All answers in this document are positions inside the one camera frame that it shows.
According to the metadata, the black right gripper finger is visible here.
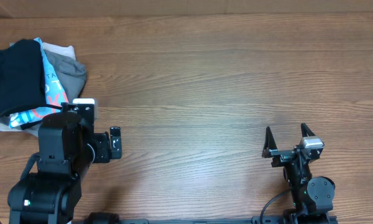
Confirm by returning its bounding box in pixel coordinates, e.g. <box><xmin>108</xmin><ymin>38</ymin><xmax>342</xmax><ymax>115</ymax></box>
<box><xmin>262</xmin><ymin>126</ymin><xmax>278</xmax><ymax>157</ymax></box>
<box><xmin>300</xmin><ymin>123</ymin><xmax>315</xmax><ymax>138</ymax></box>

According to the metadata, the black t-shirt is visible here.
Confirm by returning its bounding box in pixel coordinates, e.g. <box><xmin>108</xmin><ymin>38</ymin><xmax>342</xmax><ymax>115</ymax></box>
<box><xmin>0</xmin><ymin>39</ymin><xmax>44</xmax><ymax>113</ymax></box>

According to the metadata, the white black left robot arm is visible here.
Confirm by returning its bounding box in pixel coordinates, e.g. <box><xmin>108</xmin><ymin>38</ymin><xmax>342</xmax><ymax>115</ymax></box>
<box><xmin>7</xmin><ymin>112</ymin><xmax>122</xmax><ymax>223</ymax></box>

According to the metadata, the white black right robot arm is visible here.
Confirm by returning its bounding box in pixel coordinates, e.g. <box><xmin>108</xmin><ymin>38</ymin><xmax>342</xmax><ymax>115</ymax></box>
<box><xmin>259</xmin><ymin>123</ymin><xmax>338</xmax><ymax>224</ymax></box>

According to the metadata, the light blue printed t-shirt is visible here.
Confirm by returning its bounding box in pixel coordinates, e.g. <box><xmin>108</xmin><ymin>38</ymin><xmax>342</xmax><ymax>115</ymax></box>
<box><xmin>9</xmin><ymin>37</ymin><xmax>68</xmax><ymax>128</ymax></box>

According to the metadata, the grey folded t-shirt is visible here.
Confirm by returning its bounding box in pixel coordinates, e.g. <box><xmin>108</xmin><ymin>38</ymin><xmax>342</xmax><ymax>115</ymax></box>
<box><xmin>20</xmin><ymin>49</ymin><xmax>86</xmax><ymax>136</ymax></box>

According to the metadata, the cardboard back panel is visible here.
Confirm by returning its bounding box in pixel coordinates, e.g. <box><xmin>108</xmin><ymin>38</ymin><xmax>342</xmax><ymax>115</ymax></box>
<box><xmin>0</xmin><ymin>0</ymin><xmax>373</xmax><ymax>18</ymax></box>

